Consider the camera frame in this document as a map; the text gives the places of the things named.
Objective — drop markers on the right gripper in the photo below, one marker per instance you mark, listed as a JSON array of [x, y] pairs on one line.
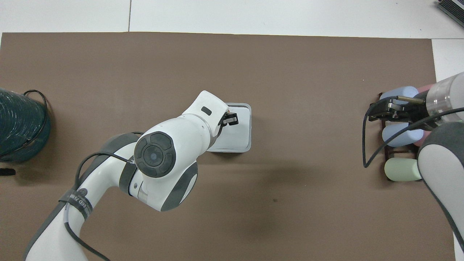
[[421, 108]]

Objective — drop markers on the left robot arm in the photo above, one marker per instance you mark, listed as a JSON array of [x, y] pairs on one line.
[[170, 145]]

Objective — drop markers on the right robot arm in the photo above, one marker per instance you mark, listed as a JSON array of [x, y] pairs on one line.
[[440, 170]]

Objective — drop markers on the white trash can with lid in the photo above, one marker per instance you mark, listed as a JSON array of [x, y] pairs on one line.
[[239, 134]]

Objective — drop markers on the light blue foam cylinder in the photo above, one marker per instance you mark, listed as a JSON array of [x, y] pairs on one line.
[[397, 92], [398, 136]]

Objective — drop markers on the pink foam cylinder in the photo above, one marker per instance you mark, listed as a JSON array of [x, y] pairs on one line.
[[425, 88], [422, 139]]

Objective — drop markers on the dark brown rack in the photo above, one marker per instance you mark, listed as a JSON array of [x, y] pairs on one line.
[[388, 152]]

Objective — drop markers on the light green foam cylinder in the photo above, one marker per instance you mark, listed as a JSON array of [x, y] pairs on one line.
[[400, 169]]

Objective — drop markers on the black stand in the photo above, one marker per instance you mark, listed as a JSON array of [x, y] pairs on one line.
[[6, 172], [452, 8]]

